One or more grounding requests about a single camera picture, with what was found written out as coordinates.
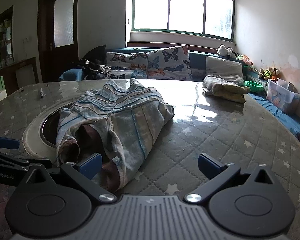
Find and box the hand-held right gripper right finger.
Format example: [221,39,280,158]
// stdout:
[184,152,286,203]

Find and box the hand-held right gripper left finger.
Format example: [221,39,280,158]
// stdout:
[16,152,117,204]

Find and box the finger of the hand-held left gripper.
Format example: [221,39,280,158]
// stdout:
[0,134,20,151]
[0,150,53,171]

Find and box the blue striped sweater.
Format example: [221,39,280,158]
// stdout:
[55,78,175,188]

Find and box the black and white clothes pile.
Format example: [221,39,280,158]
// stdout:
[72,59,112,80]

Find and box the grey quilted star table cover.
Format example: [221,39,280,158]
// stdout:
[0,79,300,240]

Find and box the folded yellowish cloth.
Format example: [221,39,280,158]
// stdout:
[202,75,251,103]

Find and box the wooden glass cabinet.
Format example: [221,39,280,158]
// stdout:
[0,5,40,105]

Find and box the green bowl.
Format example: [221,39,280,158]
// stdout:
[244,80,264,93]

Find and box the blue corner sofa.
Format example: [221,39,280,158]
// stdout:
[59,47,300,143]

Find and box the dark wooden door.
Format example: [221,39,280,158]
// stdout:
[37,0,80,82]

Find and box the white pillow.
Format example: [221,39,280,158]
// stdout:
[204,55,246,86]

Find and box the clear plastic storage box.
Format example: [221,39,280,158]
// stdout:
[266,78,300,115]

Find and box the long butterfly print cushion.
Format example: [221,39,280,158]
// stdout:
[106,52,151,80]

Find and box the black bag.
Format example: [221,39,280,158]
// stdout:
[80,44,107,68]

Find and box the square butterfly print cushion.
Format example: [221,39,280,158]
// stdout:
[147,44,193,81]

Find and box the pink plush toy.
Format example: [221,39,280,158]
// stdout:
[240,54,254,67]

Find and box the brown plush toy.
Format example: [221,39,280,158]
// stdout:
[269,66,281,80]

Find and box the white and black plush toy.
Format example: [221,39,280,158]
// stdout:
[217,44,237,59]

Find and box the green framed window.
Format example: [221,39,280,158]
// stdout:
[131,0,237,41]

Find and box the round cooker ring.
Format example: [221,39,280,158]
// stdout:
[22,99,78,159]

